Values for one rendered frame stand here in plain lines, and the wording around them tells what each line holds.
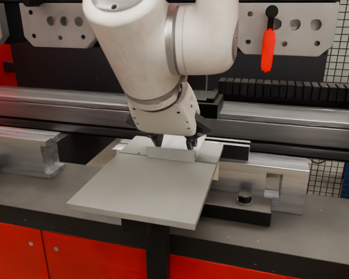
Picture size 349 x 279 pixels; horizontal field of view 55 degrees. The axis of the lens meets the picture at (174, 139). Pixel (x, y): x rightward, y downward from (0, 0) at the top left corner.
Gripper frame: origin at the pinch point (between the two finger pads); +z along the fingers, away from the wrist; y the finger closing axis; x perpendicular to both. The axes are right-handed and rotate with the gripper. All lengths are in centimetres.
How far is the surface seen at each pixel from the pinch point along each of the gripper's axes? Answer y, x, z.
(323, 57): -31, -49, 32
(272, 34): -15.1, -11.7, -14.4
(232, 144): -9.8, -3.3, 6.0
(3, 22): 35.8, -15.6, -12.2
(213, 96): -2.6, -21.9, 17.4
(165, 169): -0.4, 7.0, -2.8
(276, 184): -30, -69, 194
